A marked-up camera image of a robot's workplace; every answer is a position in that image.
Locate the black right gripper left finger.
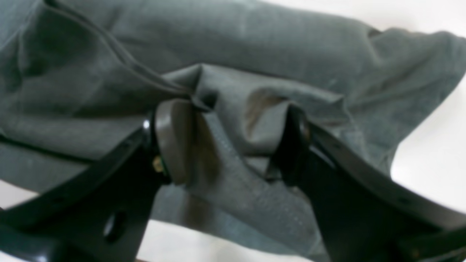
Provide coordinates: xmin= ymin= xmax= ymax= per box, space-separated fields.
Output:
xmin=1 ymin=99 xmax=193 ymax=262

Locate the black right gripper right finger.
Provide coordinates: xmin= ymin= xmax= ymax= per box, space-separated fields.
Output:
xmin=273 ymin=106 xmax=466 ymax=262

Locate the dark grey t-shirt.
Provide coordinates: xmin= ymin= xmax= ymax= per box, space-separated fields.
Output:
xmin=1 ymin=0 xmax=465 ymax=262

